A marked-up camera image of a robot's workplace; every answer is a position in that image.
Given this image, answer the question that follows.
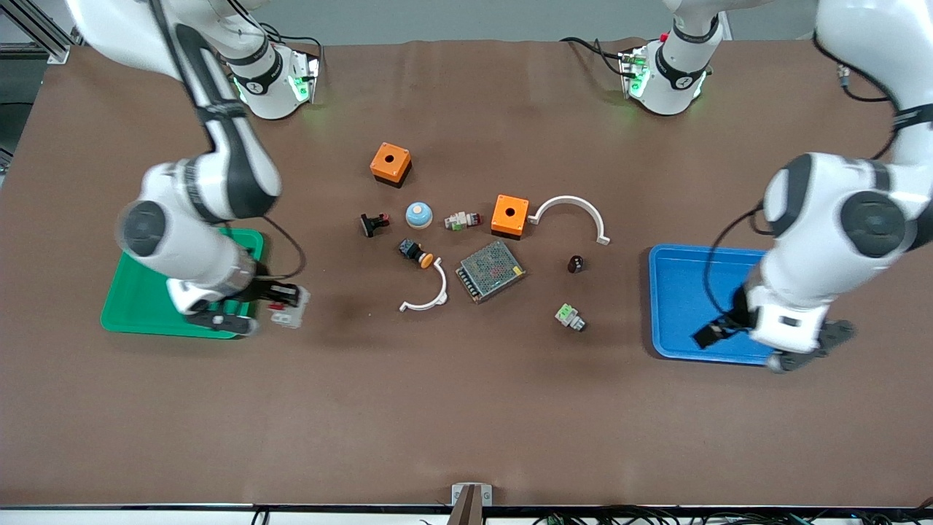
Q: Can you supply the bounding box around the large white curved bracket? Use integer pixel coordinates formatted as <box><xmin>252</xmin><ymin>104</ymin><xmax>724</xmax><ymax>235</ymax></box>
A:
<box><xmin>528</xmin><ymin>195</ymin><xmax>612</xmax><ymax>246</ymax></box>

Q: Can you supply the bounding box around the blue plastic tray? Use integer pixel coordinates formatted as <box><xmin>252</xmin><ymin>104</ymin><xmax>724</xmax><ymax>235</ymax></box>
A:
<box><xmin>648</xmin><ymin>244</ymin><xmax>784</xmax><ymax>365</ymax></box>

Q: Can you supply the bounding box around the black push button orange cap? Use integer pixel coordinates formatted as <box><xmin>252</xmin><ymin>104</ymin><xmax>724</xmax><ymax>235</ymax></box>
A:
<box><xmin>398</xmin><ymin>238</ymin><xmax>435</xmax><ymax>269</ymax></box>

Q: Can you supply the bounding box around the brown table mat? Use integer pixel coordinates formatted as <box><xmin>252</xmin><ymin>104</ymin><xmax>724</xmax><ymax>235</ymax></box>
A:
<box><xmin>0</xmin><ymin>36</ymin><xmax>933</xmax><ymax>509</ymax></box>

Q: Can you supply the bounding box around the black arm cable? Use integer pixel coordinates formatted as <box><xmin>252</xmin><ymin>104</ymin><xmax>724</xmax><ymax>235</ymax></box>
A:
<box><xmin>702</xmin><ymin>36</ymin><xmax>913</xmax><ymax>322</ymax></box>
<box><xmin>149</xmin><ymin>0</ymin><xmax>307</xmax><ymax>282</ymax></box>

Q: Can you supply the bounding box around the small white curved bracket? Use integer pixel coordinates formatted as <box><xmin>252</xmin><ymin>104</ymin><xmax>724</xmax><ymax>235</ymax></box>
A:
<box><xmin>399</xmin><ymin>260</ymin><xmax>449</xmax><ymax>313</ymax></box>

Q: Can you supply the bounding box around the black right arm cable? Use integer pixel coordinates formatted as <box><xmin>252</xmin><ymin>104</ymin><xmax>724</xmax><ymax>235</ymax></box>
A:
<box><xmin>149</xmin><ymin>0</ymin><xmax>307</xmax><ymax>282</ymax></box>

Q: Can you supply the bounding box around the white circuit breaker red switch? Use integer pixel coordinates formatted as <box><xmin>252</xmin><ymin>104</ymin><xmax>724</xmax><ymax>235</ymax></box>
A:
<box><xmin>268</xmin><ymin>286</ymin><xmax>311</xmax><ymax>330</ymax></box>

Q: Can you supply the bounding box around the black cable bundle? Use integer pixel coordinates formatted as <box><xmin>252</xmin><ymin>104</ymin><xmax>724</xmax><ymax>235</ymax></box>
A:
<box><xmin>532</xmin><ymin>503</ymin><xmax>933</xmax><ymax>525</ymax></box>

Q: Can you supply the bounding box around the grey metal camera mount bracket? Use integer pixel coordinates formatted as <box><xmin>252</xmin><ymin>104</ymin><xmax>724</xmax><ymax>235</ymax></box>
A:
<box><xmin>450</xmin><ymin>483</ymin><xmax>493</xmax><ymax>525</ymax></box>

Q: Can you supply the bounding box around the black left base cable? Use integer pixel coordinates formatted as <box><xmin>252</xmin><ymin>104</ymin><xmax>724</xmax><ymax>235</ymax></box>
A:
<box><xmin>560</xmin><ymin>36</ymin><xmax>629</xmax><ymax>75</ymax></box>

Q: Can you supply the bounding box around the black right base cable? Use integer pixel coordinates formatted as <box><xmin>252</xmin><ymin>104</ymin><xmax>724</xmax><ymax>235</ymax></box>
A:
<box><xmin>248</xmin><ymin>22</ymin><xmax>325</xmax><ymax>74</ymax></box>

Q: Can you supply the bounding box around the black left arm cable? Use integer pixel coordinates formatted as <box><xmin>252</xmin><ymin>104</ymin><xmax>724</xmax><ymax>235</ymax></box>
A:
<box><xmin>702</xmin><ymin>36</ymin><xmax>913</xmax><ymax>322</ymax></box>

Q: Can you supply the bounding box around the orange button box black base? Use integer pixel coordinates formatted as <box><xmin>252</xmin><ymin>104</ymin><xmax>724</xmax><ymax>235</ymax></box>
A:
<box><xmin>370</xmin><ymin>142</ymin><xmax>413</xmax><ymax>189</ymax></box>
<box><xmin>491</xmin><ymin>194</ymin><xmax>531</xmax><ymax>240</ymax></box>

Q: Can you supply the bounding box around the green plastic tray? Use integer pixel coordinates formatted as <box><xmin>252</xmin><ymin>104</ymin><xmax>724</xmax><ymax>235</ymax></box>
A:
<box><xmin>100</xmin><ymin>227</ymin><xmax>265</xmax><ymax>340</ymax></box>

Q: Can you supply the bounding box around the aluminium frame profile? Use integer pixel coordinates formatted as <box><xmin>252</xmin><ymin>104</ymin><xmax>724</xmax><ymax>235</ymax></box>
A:
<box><xmin>0</xmin><ymin>0</ymin><xmax>75</xmax><ymax>63</ymax></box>

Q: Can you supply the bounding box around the metal mesh power supply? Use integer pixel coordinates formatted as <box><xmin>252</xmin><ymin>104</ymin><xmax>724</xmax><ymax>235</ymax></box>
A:
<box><xmin>456</xmin><ymin>241</ymin><xmax>526</xmax><ymax>303</ymax></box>

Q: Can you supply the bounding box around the black base cable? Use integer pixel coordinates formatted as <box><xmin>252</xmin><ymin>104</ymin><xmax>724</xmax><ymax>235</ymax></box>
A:
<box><xmin>248</xmin><ymin>22</ymin><xmax>325</xmax><ymax>74</ymax></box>
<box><xmin>560</xmin><ymin>36</ymin><xmax>629</xmax><ymax>75</ymax></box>

